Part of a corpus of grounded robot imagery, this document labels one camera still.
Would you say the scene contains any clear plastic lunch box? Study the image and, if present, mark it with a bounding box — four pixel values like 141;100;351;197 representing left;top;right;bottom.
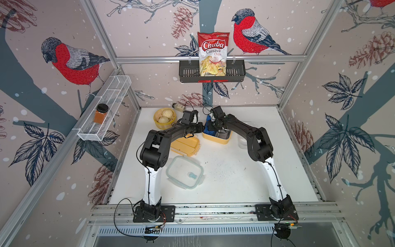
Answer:
238;137;248;150

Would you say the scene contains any left white bun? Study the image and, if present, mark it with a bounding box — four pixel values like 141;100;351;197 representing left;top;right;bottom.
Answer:
157;116;170;124

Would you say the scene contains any yellow lunch box lid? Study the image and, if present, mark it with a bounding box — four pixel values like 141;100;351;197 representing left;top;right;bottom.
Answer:
171;134;201;157

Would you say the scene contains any small spice jar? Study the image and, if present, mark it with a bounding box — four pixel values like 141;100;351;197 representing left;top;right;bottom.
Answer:
172;103;186;113

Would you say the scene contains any yellow bamboo steamer basket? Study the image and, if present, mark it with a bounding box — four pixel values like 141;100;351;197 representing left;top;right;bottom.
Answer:
153;108;177;130

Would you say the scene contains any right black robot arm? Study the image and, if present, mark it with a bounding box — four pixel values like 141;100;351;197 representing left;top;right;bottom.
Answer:
208;106;299;221

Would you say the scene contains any orange jar black lid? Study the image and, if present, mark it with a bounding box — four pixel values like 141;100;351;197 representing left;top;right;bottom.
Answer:
93;104;109;125

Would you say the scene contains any blue cleaning cloth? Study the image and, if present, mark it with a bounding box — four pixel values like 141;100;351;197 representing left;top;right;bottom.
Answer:
203;115;218;136

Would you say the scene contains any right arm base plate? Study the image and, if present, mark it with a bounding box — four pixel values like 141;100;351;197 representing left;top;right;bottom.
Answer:
254;204;299;221

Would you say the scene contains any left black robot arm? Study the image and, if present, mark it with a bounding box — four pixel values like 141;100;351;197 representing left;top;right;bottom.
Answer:
138;110;204;221

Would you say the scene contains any white bun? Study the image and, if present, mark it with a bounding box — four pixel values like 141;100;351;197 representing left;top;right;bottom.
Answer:
157;116;170;124
162;109;173;119

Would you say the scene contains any red cassava chips bag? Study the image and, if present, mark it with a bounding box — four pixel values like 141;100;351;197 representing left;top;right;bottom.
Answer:
197;32;229;77

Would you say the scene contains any clear lunch box lid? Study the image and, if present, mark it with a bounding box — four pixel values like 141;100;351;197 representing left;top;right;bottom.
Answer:
166;156;205;189

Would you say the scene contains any right white bun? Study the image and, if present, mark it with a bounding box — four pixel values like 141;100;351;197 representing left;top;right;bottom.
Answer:
162;109;173;119

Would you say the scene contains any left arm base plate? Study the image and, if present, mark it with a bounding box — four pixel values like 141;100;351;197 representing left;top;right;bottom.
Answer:
133;204;175;223

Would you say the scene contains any yellow lunch box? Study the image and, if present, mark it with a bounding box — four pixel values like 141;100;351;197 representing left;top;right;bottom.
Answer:
202;130;232;145

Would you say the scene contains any white wire shelf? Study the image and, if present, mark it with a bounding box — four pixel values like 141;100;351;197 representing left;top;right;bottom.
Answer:
77;75;131;142

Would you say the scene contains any aluminium mounting rail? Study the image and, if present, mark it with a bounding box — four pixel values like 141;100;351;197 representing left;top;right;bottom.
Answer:
86;201;346;226

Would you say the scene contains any black wall basket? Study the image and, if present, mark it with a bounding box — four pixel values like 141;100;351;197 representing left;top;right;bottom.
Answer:
179;60;246;83

